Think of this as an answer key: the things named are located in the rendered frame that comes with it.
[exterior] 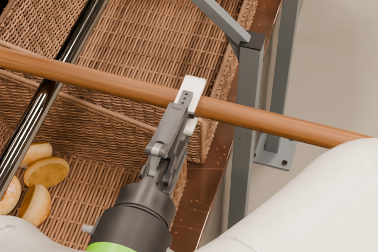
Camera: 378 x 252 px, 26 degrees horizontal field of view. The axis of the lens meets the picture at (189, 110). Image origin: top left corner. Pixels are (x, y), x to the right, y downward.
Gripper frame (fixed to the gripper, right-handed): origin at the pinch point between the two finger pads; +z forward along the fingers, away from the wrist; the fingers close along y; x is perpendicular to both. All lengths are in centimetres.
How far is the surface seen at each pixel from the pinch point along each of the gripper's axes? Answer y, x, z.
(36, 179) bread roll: 56, -39, 16
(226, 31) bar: 22.0, -4.4, 37.3
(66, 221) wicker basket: 60, -30, 10
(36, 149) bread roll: 54, -41, 22
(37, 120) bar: 2.4, -19.8, -7.2
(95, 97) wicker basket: 45, -31, 33
